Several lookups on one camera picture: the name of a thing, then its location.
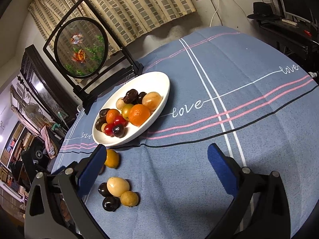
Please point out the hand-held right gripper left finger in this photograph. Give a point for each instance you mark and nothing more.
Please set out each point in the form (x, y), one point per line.
(92, 169)

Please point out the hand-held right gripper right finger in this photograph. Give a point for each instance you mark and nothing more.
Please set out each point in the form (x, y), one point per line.
(223, 171)

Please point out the red cherry tomato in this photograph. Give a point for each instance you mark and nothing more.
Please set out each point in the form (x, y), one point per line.
(120, 120)
(109, 129)

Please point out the small beige round fruit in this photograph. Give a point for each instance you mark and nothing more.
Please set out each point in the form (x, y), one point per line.
(120, 103)
(104, 127)

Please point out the dark brown wrinkled fruit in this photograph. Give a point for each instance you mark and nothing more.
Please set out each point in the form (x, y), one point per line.
(100, 124)
(111, 203)
(104, 112)
(103, 189)
(130, 95)
(142, 96)

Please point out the dark purple glossy fruit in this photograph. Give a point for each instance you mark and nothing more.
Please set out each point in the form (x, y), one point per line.
(119, 130)

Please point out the yellow-green kumquat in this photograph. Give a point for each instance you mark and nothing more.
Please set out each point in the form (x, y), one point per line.
(126, 110)

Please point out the large orange tangerine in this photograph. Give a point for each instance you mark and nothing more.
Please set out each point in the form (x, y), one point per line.
(139, 114)

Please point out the large tan round fruit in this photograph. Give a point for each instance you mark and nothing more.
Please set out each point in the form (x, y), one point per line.
(151, 100)

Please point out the white oval plate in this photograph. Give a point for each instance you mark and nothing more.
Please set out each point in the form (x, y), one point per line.
(154, 84)

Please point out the orange kumquat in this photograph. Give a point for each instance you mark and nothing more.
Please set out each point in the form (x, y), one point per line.
(112, 158)

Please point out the blue striped tablecloth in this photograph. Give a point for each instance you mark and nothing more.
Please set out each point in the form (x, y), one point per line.
(199, 179)

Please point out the beige oval fruit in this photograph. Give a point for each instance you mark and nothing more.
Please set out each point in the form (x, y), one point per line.
(118, 186)

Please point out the yellow-brown longan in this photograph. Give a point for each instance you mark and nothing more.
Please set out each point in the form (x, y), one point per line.
(129, 198)

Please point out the pink cloth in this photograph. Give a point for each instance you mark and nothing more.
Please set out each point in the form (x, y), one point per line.
(48, 139)

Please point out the small orange tangerine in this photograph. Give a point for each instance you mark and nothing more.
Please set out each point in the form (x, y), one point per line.
(112, 115)

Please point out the standing fan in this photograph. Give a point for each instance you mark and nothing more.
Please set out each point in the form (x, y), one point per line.
(32, 109)

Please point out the dark wooden framed painting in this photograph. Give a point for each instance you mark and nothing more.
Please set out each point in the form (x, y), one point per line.
(42, 84)

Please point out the round fish screen ornament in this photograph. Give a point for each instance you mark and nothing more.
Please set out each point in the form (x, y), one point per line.
(82, 47)

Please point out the black media stand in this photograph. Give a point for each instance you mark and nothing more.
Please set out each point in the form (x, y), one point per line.
(286, 37)

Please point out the white remote control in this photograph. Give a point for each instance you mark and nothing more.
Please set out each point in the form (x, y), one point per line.
(289, 21)

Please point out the black hat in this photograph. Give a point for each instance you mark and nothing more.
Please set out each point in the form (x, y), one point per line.
(263, 11)

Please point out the bamboo window blind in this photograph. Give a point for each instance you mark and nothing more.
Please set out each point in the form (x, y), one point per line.
(137, 5)

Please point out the computer monitor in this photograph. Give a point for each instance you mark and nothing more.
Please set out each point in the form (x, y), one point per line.
(291, 0)

